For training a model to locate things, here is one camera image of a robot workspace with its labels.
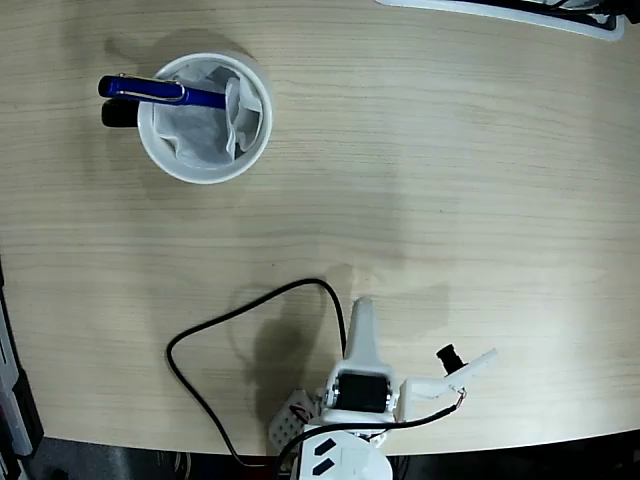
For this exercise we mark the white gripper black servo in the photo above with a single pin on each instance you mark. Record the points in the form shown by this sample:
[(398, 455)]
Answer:
[(362, 391)]

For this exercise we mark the blue pen with metal clip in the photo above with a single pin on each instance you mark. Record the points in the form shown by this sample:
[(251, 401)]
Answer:
[(145, 89)]

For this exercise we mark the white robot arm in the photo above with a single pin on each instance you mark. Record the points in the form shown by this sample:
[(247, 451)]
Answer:
[(355, 462)]

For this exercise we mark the white perforated plate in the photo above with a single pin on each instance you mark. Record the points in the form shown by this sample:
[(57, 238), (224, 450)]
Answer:
[(285, 425)]

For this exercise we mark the crumpled white tissue paper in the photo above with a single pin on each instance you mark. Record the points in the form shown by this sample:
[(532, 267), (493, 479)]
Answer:
[(200, 130)]

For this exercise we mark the white flat device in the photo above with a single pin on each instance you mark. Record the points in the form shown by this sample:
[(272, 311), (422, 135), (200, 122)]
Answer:
[(500, 14)]

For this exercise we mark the grey and black equipment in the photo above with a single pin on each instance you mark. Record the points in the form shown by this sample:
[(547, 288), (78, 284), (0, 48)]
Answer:
[(12, 400)]

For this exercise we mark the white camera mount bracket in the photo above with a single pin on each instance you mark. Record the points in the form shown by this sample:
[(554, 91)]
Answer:
[(425, 387)]

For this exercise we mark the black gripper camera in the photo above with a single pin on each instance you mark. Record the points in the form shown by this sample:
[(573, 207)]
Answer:
[(449, 356)]

